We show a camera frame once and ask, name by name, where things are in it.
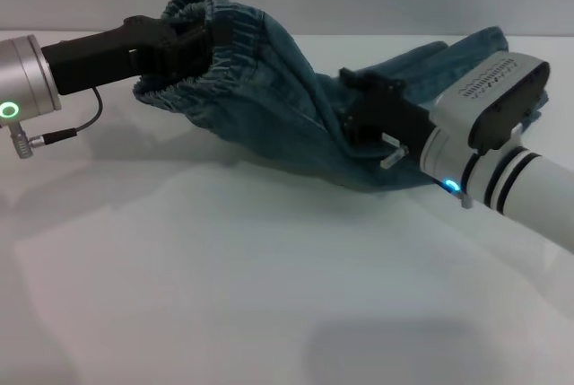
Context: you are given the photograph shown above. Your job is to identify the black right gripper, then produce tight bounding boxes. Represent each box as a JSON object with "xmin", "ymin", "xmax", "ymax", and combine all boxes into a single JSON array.
[{"xmin": 338, "ymin": 66, "xmax": 439, "ymax": 176}]

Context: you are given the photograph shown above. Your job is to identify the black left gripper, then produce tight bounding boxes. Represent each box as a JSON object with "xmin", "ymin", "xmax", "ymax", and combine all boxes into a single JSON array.
[{"xmin": 39, "ymin": 15, "xmax": 235, "ymax": 97}]

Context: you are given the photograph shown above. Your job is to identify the blue denim shorts with cartoon patch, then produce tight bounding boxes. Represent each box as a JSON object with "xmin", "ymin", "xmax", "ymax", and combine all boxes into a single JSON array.
[{"xmin": 133, "ymin": 0, "xmax": 551, "ymax": 194}]

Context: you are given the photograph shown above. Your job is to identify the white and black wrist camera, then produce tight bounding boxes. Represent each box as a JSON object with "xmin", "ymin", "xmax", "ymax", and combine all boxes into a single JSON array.
[{"xmin": 429, "ymin": 49, "xmax": 551, "ymax": 155}]

